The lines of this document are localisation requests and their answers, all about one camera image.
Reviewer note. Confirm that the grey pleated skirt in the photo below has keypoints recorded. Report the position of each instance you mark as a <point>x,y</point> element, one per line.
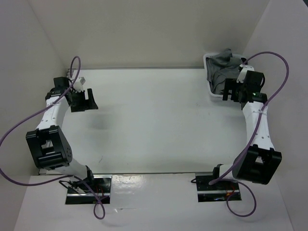
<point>221,69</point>

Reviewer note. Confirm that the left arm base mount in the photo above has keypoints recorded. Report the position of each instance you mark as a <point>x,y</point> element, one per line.
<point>79,194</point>

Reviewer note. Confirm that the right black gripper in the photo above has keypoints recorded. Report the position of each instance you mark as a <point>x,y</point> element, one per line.
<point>231,84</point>

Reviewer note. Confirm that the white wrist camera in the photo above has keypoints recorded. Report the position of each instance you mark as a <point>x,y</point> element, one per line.
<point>243,71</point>
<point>78,85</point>

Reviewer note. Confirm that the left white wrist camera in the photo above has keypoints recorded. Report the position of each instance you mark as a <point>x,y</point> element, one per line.
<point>78,85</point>

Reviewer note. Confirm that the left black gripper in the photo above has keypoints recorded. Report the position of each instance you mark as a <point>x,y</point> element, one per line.
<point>89,104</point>

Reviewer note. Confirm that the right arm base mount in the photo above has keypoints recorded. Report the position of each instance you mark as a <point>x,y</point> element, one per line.
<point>218,192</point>

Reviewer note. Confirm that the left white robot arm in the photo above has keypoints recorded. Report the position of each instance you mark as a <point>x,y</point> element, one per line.
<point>47,143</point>

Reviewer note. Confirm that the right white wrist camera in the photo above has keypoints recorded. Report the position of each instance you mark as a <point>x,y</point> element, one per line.
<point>243,71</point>

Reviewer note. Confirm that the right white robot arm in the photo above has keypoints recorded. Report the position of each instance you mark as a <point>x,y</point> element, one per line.
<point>259,160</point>

